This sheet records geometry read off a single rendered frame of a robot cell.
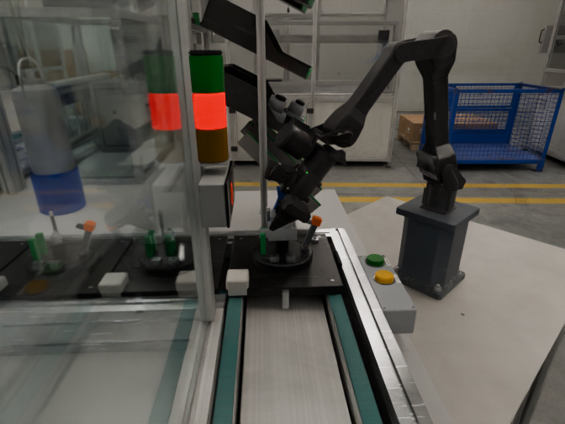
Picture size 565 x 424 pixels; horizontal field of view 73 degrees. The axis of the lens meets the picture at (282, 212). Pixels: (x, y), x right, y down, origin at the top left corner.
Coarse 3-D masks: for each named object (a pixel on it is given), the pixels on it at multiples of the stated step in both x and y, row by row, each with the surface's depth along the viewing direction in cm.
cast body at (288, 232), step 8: (272, 216) 82; (288, 224) 83; (264, 232) 86; (272, 232) 84; (280, 232) 84; (288, 232) 84; (296, 232) 84; (272, 240) 84; (280, 240) 85; (288, 240) 85; (296, 240) 85
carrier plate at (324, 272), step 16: (240, 240) 97; (256, 240) 97; (320, 240) 97; (240, 256) 90; (320, 256) 90; (256, 272) 83; (304, 272) 83; (320, 272) 83; (336, 272) 83; (256, 288) 78; (272, 288) 78; (288, 288) 78; (304, 288) 78; (320, 288) 78; (336, 288) 79
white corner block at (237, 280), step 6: (228, 270) 80; (234, 270) 80; (240, 270) 80; (246, 270) 80; (228, 276) 78; (234, 276) 78; (240, 276) 78; (246, 276) 78; (228, 282) 77; (234, 282) 77; (240, 282) 77; (246, 282) 77; (228, 288) 77; (234, 288) 77; (240, 288) 77; (246, 288) 78; (234, 294) 78; (240, 294) 78; (246, 294) 78
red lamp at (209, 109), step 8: (200, 96) 53; (208, 96) 53; (216, 96) 54; (224, 96) 56; (200, 104) 54; (208, 104) 54; (216, 104) 54; (224, 104) 56; (200, 112) 54; (208, 112) 54; (216, 112) 55; (224, 112) 56; (200, 120) 55; (208, 120) 55; (216, 120) 55; (224, 120) 56; (200, 128) 55; (208, 128) 55; (216, 128) 55
